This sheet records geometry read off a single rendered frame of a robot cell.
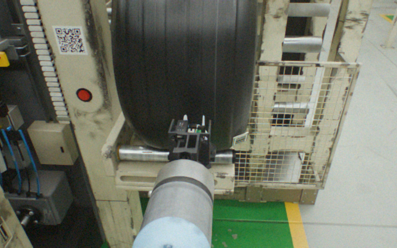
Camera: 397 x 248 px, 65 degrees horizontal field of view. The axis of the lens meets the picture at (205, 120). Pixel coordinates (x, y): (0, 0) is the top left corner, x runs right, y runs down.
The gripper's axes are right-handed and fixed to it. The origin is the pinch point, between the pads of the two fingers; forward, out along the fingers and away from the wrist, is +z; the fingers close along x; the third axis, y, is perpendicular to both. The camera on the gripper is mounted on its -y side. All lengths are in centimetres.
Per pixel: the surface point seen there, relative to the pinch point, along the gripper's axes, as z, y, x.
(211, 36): 0.3, 20.2, -3.0
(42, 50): 20.5, 11.4, 42.5
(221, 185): 14.2, -26.0, -6.2
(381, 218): 82, -100, -102
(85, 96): 20.6, -1.3, 33.0
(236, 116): 1.9, 2.9, -8.7
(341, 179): 114, -96, -88
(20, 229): 13, -46, 59
